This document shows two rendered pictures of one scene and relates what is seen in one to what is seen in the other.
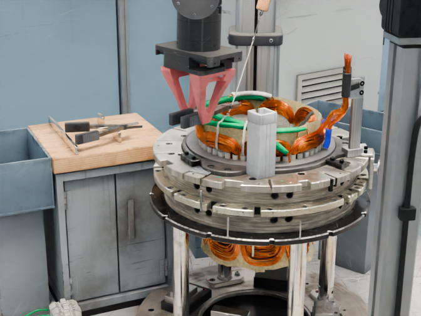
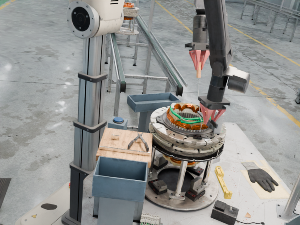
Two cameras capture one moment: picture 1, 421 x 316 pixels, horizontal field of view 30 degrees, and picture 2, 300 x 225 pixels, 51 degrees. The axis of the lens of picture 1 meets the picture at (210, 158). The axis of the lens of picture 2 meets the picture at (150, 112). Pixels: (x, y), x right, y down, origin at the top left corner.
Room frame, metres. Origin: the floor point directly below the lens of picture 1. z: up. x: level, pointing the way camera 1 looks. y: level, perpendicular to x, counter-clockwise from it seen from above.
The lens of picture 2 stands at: (0.80, 1.08, 1.69)
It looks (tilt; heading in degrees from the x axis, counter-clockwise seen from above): 26 degrees down; 293
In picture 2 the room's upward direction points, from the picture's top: 8 degrees clockwise
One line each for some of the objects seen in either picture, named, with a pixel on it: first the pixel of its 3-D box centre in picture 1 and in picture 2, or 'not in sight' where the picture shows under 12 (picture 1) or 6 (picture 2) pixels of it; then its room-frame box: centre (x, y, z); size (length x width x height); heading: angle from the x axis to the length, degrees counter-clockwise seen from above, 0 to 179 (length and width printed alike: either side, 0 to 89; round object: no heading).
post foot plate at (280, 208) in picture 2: not in sight; (287, 213); (0.62, -0.16, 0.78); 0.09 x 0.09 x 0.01; 10
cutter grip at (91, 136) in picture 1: (87, 136); (146, 146); (1.17, 0.19, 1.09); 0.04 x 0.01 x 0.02; 129
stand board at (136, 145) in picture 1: (99, 140); (126, 146); (1.25, 0.19, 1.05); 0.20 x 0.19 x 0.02; 114
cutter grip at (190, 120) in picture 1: (192, 120); (214, 123); (0.99, 0.02, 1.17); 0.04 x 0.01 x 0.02; 138
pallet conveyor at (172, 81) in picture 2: not in sight; (115, 17); (4.54, -5.15, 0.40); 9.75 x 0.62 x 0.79; 125
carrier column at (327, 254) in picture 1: (328, 246); not in sight; (1.16, -0.19, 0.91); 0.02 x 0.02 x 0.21
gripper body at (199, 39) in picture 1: (198, 32); (215, 94); (1.01, 0.02, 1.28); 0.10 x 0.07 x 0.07; 47
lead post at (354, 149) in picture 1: (354, 116); not in sight; (1.07, -0.20, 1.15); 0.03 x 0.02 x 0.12; 112
